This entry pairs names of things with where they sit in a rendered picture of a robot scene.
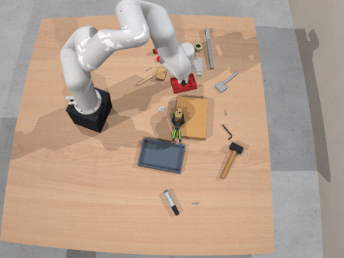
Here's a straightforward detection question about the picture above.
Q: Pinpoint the black-headed mallet with wooden handle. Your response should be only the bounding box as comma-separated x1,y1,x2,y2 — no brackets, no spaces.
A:
220,142,244,179

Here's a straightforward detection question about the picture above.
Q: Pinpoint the long grey metal bar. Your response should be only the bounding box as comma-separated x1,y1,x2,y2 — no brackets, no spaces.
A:
205,27,214,69

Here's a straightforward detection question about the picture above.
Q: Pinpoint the red rectangular tray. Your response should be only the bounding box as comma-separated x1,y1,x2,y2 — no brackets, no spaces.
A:
170,74,197,94

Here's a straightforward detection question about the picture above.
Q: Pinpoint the beige cylindrical collar with hole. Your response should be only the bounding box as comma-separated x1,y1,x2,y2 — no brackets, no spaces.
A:
194,43,203,52

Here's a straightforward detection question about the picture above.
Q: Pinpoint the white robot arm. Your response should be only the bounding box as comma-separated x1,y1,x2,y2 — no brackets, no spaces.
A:
60,0,203,115

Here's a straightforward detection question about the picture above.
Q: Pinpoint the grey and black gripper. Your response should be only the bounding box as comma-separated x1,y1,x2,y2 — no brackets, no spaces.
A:
178,76,189,87

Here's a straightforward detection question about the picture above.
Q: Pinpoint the white marker with black cap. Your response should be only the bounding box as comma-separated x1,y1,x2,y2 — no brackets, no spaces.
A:
164,190,179,215

